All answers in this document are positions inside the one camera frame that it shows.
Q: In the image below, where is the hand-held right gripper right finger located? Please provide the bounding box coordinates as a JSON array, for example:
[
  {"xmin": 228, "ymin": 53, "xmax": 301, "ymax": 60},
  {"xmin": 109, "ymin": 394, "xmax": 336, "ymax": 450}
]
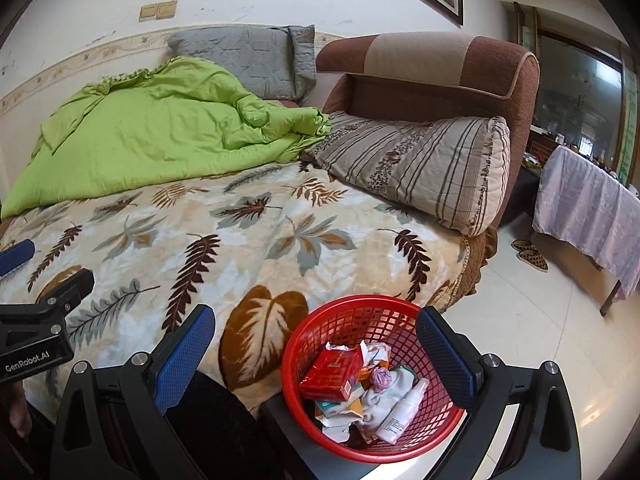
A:
[{"xmin": 416, "ymin": 306, "xmax": 582, "ymax": 480}]

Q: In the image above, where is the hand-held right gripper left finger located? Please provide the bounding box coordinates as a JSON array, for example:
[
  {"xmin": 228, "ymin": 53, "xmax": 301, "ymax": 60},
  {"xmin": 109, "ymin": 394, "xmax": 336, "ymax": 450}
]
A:
[{"xmin": 50, "ymin": 304, "xmax": 216, "ymax": 480}]

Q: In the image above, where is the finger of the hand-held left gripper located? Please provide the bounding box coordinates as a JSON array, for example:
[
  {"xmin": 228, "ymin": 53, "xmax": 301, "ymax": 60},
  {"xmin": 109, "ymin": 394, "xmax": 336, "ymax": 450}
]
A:
[
  {"xmin": 0, "ymin": 239, "xmax": 37, "ymax": 277},
  {"xmin": 35, "ymin": 269, "xmax": 96, "ymax": 313}
]

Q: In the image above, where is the pink wad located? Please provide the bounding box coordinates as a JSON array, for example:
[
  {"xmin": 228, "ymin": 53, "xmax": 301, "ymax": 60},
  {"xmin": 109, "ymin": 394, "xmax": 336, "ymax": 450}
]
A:
[{"xmin": 370, "ymin": 367, "xmax": 396, "ymax": 391}]

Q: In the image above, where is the white plastic bottle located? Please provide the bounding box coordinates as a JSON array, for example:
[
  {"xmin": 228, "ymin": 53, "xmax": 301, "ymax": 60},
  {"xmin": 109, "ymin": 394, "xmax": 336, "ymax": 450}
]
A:
[{"xmin": 374, "ymin": 377, "xmax": 431, "ymax": 444}]

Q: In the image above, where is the red plastic basket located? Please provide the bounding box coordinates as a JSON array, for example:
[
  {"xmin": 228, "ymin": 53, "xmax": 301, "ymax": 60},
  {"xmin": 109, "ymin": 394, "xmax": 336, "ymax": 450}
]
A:
[{"xmin": 280, "ymin": 294, "xmax": 466, "ymax": 465}]

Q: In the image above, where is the red and white box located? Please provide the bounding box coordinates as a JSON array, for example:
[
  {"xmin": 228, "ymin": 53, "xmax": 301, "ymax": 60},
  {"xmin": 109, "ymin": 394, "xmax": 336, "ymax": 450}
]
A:
[{"xmin": 300, "ymin": 342, "xmax": 367, "ymax": 402}]

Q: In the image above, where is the person's left hand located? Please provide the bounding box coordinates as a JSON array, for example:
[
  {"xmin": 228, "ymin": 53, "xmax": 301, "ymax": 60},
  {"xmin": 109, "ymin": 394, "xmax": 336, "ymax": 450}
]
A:
[{"xmin": 7, "ymin": 381, "xmax": 34, "ymax": 441}]

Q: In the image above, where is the green quilt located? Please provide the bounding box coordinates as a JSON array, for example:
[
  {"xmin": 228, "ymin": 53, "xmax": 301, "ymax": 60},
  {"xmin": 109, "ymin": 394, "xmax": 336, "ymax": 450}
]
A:
[{"xmin": 0, "ymin": 56, "xmax": 332, "ymax": 221}]

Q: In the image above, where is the striped brown pillow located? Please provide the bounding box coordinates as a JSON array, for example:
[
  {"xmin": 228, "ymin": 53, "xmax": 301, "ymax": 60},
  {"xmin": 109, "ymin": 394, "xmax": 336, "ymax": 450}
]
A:
[{"xmin": 300, "ymin": 110, "xmax": 511, "ymax": 237}]

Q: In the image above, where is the table with lilac tablecloth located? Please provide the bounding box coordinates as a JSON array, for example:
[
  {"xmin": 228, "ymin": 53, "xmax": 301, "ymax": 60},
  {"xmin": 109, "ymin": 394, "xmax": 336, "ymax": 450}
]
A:
[{"xmin": 531, "ymin": 145, "xmax": 640, "ymax": 317}]

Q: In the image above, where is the grey quilted pillow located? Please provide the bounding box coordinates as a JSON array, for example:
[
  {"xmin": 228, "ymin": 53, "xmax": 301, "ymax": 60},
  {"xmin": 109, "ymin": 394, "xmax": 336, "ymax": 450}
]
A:
[{"xmin": 167, "ymin": 25, "xmax": 317, "ymax": 102}]

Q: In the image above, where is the glass fronted wooden cabinet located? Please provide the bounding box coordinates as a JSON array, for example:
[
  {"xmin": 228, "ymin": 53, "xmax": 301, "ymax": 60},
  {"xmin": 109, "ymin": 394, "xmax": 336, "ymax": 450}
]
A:
[{"xmin": 512, "ymin": 2, "xmax": 628, "ymax": 171}]

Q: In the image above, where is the beige wall switch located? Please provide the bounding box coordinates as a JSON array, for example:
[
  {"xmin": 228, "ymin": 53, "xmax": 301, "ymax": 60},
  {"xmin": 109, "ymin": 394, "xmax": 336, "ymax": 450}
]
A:
[{"xmin": 138, "ymin": 1, "xmax": 179, "ymax": 23}]

